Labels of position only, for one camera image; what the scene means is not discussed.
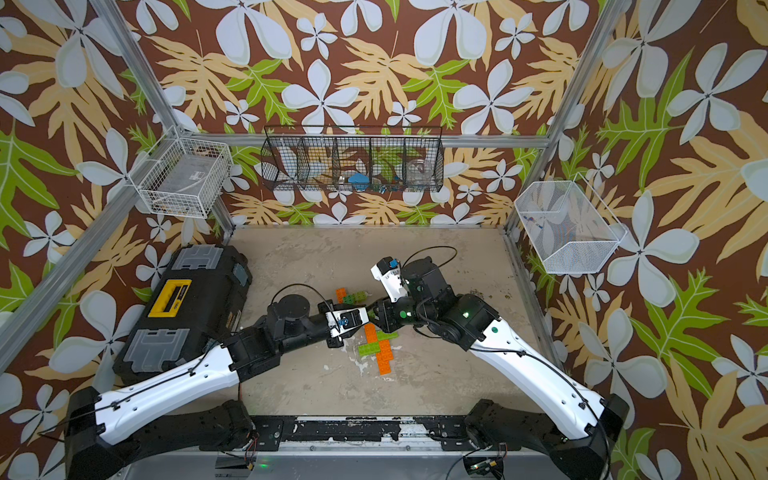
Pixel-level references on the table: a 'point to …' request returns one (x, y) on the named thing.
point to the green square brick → (349, 299)
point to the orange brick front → (340, 293)
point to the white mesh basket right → (569, 226)
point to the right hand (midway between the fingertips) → (363, 312)
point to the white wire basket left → (180, 176)
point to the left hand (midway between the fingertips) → (364, 304)
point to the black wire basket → (354, 158)
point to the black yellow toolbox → (196, 303)
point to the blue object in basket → (359, 181)
